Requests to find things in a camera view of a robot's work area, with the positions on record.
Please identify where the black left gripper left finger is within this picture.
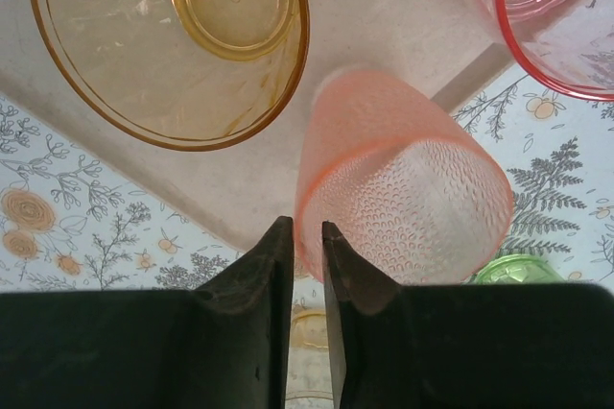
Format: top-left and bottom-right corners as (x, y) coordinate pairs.
(0, 215), (295, 409)

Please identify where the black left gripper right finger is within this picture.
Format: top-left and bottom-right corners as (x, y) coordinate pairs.
(321, 220), (614, 409)

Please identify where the pink rectangular tray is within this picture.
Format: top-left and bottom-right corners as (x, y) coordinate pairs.
(0, 0), (529, 256)

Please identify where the salmon textured plastic glass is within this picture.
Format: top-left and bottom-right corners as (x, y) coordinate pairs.
(292, 68), (515, 285)

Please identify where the pink plastic glass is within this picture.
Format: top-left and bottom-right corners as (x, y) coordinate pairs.
(450, 0), (614, 103)

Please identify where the floral tablecloth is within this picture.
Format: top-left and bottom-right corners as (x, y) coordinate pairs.
(0, 58), (614, 409)

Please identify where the amber smooth plastic glass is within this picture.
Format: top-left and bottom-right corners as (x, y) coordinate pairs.
(26, 0), (311, 154)

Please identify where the small green plastic glass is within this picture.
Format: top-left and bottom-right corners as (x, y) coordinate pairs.
(472, 253), (562, 286)

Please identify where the amber faceted plastic glass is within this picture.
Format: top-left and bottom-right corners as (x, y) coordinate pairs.
(287, 308), (336, 403)

